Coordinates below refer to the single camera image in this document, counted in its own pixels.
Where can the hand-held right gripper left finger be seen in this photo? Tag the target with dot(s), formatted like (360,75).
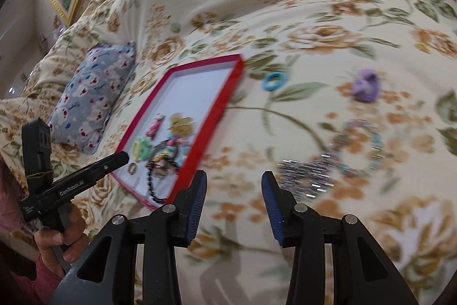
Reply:
(198,197)

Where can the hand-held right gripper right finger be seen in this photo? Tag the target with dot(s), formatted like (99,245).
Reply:
(271,205)

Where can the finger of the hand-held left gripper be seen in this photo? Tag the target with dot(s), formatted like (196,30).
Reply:
(107,165)

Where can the wristwatch with metal band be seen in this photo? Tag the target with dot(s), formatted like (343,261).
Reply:
(160,165)

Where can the pink hair clip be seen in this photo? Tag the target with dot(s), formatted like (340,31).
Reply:
(155,128)

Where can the gold hair claw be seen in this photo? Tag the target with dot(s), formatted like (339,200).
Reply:
(180,124)

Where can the red jewelry tray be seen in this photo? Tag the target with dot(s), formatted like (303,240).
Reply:
(192,94)

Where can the person's left forearm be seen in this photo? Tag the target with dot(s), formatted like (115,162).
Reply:
(39,283)

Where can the person's left hand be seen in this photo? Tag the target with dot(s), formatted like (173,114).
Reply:
(53,239)

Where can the grey bear print pillow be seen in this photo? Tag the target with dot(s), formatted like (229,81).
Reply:
(89,94)

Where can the floral blanket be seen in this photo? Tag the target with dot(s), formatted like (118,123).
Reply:
(285,22)

